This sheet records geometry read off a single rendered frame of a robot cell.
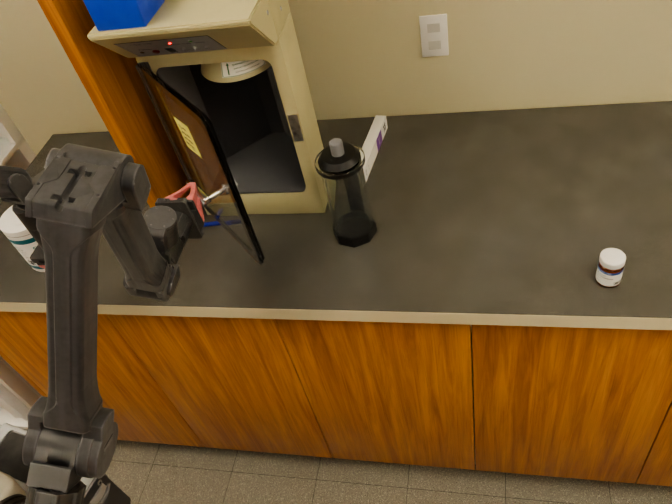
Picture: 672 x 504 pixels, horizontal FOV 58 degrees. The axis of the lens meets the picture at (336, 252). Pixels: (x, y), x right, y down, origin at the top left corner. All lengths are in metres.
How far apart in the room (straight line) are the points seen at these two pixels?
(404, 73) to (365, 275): 0.64
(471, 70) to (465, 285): 0.67
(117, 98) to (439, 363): 0.94
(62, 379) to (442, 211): 0.94
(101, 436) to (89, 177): 0.35
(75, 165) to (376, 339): 0.86
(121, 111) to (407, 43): 0.76
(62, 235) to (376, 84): 1.20
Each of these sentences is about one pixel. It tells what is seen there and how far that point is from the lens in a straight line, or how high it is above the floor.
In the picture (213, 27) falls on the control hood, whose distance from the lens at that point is 1.15.
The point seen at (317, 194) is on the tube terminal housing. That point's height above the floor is 1.00.
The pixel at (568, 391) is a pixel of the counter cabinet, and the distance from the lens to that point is 1.58.
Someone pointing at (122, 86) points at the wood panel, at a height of 1.34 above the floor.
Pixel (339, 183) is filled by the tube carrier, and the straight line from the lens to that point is 1.29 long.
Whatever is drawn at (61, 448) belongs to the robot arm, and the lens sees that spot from 0.92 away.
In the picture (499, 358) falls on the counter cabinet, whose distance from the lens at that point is 1.46.
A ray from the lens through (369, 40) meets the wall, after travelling 1.71.
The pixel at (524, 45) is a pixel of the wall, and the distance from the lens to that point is 1.71.
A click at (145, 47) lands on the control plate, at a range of 1.28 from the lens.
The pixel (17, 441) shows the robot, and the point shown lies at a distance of 1.29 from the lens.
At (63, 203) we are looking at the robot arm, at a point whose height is 1.56.
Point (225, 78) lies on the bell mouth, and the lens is 1.35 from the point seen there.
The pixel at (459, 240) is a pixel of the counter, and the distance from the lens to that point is 1.40.
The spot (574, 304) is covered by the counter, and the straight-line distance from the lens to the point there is 1.30.
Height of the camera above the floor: 1.96
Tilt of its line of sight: 46 degrees down
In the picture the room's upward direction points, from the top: 15 degrees counter-clockwise
